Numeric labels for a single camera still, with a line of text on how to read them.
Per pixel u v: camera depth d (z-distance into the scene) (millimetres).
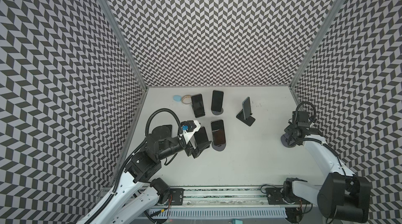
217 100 972
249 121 971
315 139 515
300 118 643
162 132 463
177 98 1142
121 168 443
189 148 518
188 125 501
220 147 867
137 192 535
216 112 1042
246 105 898
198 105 971
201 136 800
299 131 598
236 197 723
